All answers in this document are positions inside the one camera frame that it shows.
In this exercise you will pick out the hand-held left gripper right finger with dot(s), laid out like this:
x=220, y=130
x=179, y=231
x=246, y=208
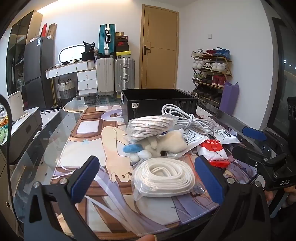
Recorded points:
x=209, y=179

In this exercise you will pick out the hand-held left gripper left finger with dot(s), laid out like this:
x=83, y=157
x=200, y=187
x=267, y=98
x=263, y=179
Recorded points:
x=84, y=179

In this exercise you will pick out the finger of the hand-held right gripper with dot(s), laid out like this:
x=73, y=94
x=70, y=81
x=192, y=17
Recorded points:
x=253, y=134
x=252, y=155

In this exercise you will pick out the red white packet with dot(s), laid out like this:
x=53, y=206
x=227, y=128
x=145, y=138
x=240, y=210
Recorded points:
x=214, y=151

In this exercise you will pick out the white plush toy blue ear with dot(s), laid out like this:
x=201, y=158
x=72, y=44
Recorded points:
x=172, y=141

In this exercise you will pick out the black cardboard box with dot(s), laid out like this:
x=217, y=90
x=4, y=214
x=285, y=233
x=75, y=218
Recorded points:
x=148, y=106

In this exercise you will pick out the person's right hand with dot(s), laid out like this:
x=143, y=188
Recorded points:
x=269, y=198

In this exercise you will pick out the person's left hand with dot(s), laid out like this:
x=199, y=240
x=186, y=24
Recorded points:
x=146, y=238

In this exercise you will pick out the printed cartoon desk mat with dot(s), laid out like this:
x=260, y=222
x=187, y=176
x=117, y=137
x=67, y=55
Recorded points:
x=92, y=143

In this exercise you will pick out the white packet small black text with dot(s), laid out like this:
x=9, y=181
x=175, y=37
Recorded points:
x=194, y=139

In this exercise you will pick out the purple bag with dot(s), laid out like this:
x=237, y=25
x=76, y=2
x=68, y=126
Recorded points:
x=229, y=98

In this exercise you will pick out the wooden shoe rack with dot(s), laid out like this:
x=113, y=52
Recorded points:
x=227, y=69

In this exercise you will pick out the striped rug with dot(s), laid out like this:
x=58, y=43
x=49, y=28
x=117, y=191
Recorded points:
x=49, y=111

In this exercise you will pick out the grey side cabinet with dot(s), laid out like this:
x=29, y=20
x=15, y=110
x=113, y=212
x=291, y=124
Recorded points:
x=25, y=129

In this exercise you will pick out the woven basket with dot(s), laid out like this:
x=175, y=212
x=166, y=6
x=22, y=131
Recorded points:
x=66, y=90

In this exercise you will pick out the white drawer unit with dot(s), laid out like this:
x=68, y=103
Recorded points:
x=87, y=82

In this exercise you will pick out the white appliance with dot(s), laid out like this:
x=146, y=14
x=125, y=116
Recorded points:
x=16, y=106

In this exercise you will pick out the white suitcase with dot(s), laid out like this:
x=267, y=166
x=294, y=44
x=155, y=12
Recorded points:
x=105, y=74

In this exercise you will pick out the white vanity desk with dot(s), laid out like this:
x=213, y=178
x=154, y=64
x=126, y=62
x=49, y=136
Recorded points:
x=67, y=68

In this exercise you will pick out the silver suitcase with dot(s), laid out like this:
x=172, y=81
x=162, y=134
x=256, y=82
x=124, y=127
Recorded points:
x=124, y=74

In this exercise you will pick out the grey refrigerator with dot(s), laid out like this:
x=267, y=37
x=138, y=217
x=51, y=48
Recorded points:
x=38, y=69

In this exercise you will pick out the oval mirror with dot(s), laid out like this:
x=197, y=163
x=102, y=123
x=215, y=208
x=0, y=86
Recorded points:
x=71, y=53

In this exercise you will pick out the black bag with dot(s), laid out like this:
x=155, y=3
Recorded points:
x=88, y=52

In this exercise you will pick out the wooden door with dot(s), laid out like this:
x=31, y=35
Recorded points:
x=159, y=46

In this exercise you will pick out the teal suitcase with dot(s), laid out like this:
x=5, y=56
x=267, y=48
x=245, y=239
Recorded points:
x=104, y=39

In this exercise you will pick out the dark glass cabinet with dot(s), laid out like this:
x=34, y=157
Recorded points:
x=17, y=46

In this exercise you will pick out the brown cardboard box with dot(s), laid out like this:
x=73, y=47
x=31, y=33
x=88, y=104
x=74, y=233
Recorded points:
x=52, y=31

